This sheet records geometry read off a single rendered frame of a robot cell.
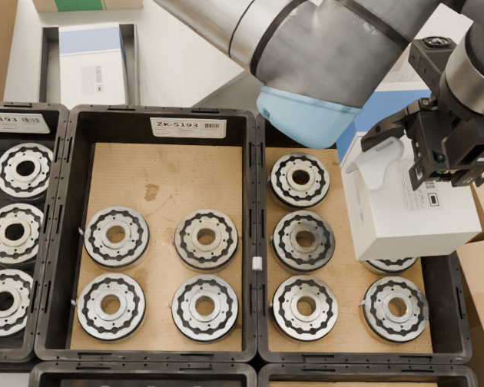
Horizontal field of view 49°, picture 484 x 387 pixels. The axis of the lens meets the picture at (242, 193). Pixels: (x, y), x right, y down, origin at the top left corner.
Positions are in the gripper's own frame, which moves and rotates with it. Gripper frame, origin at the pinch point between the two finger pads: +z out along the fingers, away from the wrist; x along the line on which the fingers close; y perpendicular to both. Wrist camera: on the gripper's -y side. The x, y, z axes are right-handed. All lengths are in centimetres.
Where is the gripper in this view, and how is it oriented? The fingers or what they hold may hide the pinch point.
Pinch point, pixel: (403, 163)
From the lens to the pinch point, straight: 68.2
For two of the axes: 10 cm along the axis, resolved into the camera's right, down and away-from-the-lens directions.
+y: 0.8, 9.2, -3.8
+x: 9.9, -0.5, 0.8
